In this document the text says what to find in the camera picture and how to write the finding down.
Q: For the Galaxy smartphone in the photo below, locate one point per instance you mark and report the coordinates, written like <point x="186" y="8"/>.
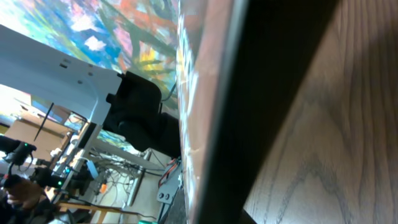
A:
<point x="239" y="66"/>

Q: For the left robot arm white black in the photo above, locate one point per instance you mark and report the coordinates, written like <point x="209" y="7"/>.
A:
<point x="123" y="103"/>

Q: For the person's hand in background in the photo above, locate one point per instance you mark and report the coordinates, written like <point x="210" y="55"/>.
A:
<point x="25" y="193"/>

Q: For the colourful abstract wall painting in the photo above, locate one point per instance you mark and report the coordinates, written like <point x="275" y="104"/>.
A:
<point x="125" y="36"/>

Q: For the cluttered background desk equipment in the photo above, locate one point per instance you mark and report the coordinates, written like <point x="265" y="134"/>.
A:
<point x="63" y="206"/>

